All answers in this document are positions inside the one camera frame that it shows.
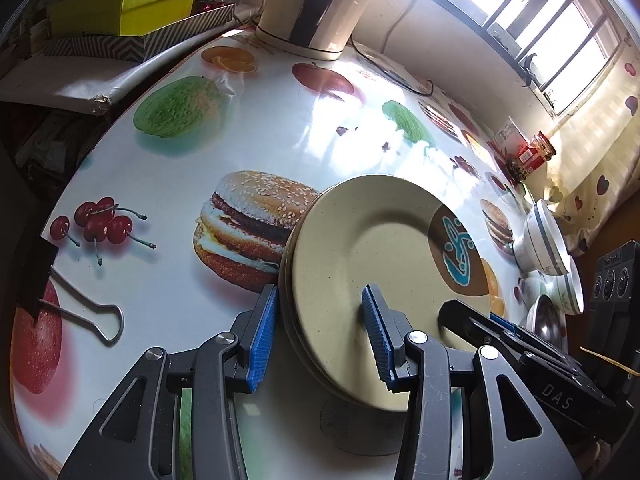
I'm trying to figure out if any grey power cable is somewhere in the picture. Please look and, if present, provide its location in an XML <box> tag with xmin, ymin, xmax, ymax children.
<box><xmin>382</xmin><ymin>0</ymin><xmax>423</xmax><ymax>56</ymax></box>

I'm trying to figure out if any cream plate with brown emblem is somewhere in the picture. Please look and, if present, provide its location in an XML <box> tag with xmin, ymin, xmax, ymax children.
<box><xmin>282</xmin><ymin>187</ymin><xmax>411</xmax><ymax>413</ymax></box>
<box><xmin>277</xmin><ymin>220</ymin><xmax>351</xmax><ymax>401</ymax></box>
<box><xmin>291</xmin><ymin>175</ymin><xmax>493</xmax><ymax>411</ymax></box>

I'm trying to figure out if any striped grey tray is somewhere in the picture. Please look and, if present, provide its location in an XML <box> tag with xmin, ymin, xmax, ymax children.
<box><xmin>42</xmin><ymin>2</ymin><xmax>236</xmax><ymax>63</ymax></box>

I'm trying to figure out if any green cardboard box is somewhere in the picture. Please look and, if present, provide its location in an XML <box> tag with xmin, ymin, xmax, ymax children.
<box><xmin>50</xmin><ymin>0</ymin><xmax>203</xmax><ymax>37</ymax></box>

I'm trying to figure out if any black window latch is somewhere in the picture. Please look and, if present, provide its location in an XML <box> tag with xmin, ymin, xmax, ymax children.
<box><xmin>517</xmin><ymin>52</ymin><xmax>541</xmax><ymax>88</ymax></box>

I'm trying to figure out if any window with bars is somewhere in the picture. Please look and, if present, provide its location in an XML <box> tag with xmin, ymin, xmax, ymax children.
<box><xmin>390</xmin><ymin>0</ymin><xmax>631</xmax><ymax>121</ymax></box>

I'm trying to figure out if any black power cable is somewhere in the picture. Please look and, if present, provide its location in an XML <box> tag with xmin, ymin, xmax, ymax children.
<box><xmin>350</xmin><ymin>40</ymin><xmax>435</xmax><ymax>97</ymax></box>

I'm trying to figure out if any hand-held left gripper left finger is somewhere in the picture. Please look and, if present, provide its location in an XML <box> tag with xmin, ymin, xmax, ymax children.
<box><xmin>57</xmin><ymin>284</ymin><xmax>280</xmax><ymax>480</ymax></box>

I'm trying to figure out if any black binder clip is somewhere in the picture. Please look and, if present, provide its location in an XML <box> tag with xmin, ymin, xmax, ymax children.
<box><xmin>22</xmin><ymin>240</ymin><xmax>126</xmax><ymax>346</ymax></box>

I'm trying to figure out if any cream and black electric kettle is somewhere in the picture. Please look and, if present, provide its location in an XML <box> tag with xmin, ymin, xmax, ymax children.
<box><xmin>255</xmin><ymin>0</ymin><xmax>386</xmax><ymax>61</ymax></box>

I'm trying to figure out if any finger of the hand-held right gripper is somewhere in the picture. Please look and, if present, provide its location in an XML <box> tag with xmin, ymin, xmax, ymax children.
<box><xmin>489</xmin><ymin>311</ymin><xmax>517</xmax><ymax>336</ymax></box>
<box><xmin>438</xmin><ymin>299</ymin><xmax>523</xmax><ymax>356</ymax></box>

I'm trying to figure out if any white bowl with blue band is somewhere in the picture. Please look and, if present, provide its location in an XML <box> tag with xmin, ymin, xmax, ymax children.
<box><xmin>542</xmin><ymin>257</ymin><xmax>584</xmax><ymax>317</ymax></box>
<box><xmin>512</xmin><ymin>200</ymin><xmax>572</xmax><ymax>277</ymax></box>

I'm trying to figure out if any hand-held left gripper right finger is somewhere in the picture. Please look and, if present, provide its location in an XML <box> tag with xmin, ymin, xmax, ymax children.
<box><xmin>361</xmin><ymin>284</ymin><xmax>583</xmax><ymax>480</ymax></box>

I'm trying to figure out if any cream heart-patterned curtain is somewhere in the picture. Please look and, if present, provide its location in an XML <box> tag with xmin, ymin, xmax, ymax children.
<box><xmin>545</xmin><ymin>35</ymin><xmax>640</xmax><ymax>251</ymax></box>

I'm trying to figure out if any red-labelled glass jar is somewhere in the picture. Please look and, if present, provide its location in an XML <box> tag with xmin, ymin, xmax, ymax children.
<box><xmin>505</xmin><ymin>130</ymin><xmax>557</xmax><ymax>182</ymax></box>

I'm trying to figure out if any stainless steel bowl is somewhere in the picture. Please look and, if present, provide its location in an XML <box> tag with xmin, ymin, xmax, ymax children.
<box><xmin>525</xmin><ymin>294</ymin><xmax>569</xmax><ymax>353</ymax></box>

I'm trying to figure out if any white board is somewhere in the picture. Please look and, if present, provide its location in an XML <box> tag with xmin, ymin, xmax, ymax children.
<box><xmin>0</xmin><ymin>55</ymin><xmax>151</xmax><ymax>116</ymax></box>

